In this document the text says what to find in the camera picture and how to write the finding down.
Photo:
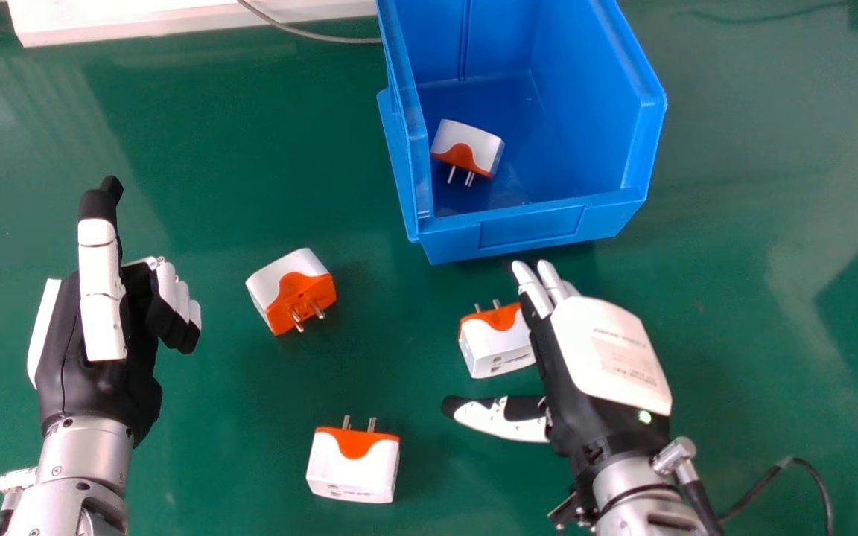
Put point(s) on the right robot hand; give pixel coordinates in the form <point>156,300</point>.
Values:
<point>593,357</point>

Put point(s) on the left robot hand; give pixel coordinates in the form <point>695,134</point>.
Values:
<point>94,372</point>

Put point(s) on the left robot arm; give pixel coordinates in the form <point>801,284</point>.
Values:
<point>64,484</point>

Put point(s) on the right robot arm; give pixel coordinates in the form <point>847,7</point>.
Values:
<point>637,495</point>

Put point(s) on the white-and-orange plug adapter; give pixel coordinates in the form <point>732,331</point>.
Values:
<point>466,149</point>
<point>287,290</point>
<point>351,465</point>
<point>492,346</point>

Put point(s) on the blue plastic bin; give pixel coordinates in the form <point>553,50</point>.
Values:
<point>518,126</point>

